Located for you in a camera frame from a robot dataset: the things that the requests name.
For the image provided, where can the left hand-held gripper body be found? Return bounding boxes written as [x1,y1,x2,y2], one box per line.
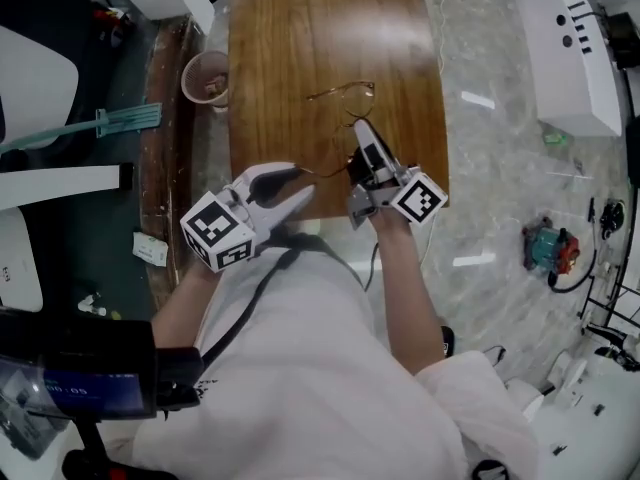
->
[179,178,274,273]

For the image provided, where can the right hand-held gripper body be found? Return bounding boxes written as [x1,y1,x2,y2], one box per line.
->
[347,166,449,231]

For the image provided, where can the thin wire-frame eyeglasses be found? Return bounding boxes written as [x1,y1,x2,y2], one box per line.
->
[298,81,376,180]

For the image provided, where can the person's left forearm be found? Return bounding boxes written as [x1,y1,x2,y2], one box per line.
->
[150,262,224,354]

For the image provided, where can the person's right forearm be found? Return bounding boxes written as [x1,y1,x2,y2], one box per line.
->
[372,212,444,375]

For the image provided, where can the small white paper card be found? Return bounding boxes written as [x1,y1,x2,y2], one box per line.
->
[132,231,170,268]

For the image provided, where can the worn brown wooden beam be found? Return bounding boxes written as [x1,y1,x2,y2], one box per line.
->
[138,15,201,284]

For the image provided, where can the pink plastic waste basket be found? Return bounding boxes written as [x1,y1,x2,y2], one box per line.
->
[180,50,231,114]

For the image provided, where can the red and green machine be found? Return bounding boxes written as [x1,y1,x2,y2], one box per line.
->
[522,212,581,275]

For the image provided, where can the white flat panel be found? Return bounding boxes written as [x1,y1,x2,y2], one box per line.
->
[0,162,135,212]

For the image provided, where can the person's white shirt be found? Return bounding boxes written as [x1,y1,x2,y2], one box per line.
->
[132,235,541,480]

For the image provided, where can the black phone with screen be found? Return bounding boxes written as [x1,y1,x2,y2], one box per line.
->
[0,312,159,422]

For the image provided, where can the white box appliance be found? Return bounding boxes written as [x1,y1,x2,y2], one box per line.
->
[0,207,44,313]

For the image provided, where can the white cabinet with black holes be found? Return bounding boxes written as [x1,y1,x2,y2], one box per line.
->
[509,0,624,138]

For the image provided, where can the small red tool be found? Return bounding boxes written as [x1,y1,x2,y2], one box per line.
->
[94,7,131,47]

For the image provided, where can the black monitor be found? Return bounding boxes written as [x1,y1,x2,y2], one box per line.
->
[624,117,640,184]

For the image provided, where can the white cylindrical housing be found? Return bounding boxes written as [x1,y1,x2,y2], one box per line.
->
[547,350,589,399]
[504,377,546,422]

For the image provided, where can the white rounded machine housing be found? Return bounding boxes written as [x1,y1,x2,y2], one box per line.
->
[0,25,80,152]

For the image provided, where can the black phone holder stand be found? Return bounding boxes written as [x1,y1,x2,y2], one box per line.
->
[62,347,206,480]

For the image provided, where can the black and white clip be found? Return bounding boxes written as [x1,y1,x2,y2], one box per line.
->
[472,460,511,480]

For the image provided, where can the black cable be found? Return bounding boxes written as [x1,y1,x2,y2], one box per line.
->
[363,242,381,292]

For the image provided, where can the black shoulder strap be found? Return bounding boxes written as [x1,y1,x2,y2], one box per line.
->
[199,232,366,364]

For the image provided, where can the black machine hose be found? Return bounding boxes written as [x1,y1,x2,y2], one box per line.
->
[547,247,599,294]

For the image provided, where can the black coiled cable reel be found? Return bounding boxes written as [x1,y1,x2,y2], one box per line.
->
[599,198,626,242]

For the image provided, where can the black metal frame rack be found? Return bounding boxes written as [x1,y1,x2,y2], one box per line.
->
[579,267,640,329]

